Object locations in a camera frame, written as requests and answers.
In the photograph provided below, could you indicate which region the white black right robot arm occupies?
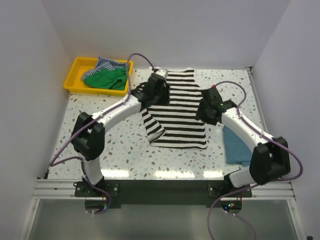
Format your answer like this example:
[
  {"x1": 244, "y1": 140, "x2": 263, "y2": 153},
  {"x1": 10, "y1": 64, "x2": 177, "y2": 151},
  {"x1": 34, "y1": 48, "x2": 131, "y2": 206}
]
[{"x1": 195, "y1": 87, "x2": 291, "y2": 197}]

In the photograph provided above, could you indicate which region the green garment in tray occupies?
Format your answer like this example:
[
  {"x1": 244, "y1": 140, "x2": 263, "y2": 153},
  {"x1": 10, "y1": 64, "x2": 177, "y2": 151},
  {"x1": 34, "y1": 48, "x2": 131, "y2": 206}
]
[{"x1": 83, "y1": 67, "x2": 128, "y2": 91}]

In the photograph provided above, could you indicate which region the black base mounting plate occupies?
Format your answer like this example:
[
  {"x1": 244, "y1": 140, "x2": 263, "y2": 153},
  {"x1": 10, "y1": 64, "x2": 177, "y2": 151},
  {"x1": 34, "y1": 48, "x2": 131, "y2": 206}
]
[{"x1": 74, "y1": 179, "x2": 253, "y2": 210}]

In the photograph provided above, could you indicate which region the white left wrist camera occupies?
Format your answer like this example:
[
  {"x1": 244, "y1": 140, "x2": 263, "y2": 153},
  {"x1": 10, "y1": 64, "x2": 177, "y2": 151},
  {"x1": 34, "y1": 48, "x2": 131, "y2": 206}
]
[{"x1": 154, "y1": 69, "x2": 168, "y2": 79}]

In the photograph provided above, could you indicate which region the blue ribbed tank top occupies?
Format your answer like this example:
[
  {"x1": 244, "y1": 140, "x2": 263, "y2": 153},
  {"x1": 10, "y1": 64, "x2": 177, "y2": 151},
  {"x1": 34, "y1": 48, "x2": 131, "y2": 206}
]
[{"x1": 222, "y1": 125, "x2": 252, "y2": 167}]

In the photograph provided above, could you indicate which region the black white striped tank top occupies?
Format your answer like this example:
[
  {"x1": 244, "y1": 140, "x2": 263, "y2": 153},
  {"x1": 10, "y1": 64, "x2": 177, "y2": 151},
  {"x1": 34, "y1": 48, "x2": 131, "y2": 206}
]
[{"x1": 141, "y1": 68, "x2": 207, "y2": 150}]

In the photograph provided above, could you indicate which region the blue white striped tank top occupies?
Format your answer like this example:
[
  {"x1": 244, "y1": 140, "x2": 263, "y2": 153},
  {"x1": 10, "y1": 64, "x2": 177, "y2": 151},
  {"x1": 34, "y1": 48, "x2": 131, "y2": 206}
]
[{"x1": 81, "y1": 56, "x2": 127, "y2": 81}]

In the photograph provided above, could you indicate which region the yellow plastic tray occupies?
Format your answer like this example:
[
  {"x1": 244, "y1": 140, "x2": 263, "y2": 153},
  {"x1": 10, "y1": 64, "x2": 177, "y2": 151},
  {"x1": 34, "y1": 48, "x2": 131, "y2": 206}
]
[{"x1": 63, "y1": 57, "x2": 134, "y2": 97}]

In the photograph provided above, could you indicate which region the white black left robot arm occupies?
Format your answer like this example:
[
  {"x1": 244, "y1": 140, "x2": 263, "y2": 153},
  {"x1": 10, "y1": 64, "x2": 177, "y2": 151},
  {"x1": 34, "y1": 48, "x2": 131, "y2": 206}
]
[{"x1": 71, "y1": 69, "x2": 170, "y2": 196}]

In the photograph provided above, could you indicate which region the aluminium frame rail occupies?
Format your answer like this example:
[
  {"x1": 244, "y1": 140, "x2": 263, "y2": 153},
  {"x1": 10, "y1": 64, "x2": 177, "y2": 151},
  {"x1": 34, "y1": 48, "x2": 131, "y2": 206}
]
[{"x1": 31, "y1": 179, "x2": 296, "y2": 200}]

